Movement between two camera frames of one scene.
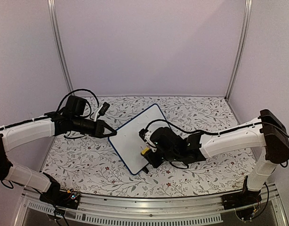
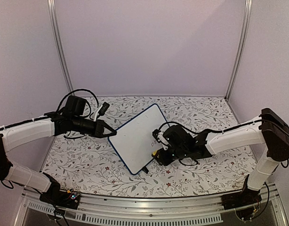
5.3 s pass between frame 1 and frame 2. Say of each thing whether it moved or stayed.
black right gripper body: moved
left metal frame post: stayed
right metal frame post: stayed
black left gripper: stayed
